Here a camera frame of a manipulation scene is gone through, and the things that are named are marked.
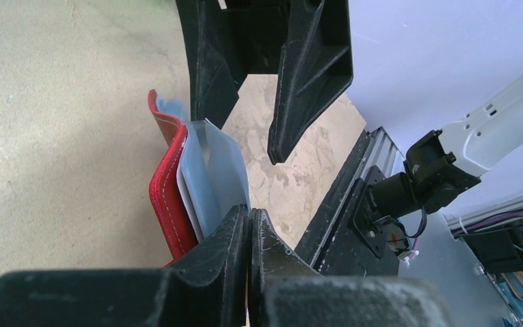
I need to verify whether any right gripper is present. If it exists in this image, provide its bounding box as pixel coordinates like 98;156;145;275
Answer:
176;0;353;165

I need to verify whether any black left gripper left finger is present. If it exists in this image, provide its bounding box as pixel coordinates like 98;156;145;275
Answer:
0;205;249;326

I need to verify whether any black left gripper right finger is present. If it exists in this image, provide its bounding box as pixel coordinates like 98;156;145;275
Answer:
249;208;454;326

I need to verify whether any red card holder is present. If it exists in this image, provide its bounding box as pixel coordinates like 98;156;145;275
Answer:
148;89;251;261

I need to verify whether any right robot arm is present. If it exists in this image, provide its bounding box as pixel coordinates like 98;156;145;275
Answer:
176;1;523;258

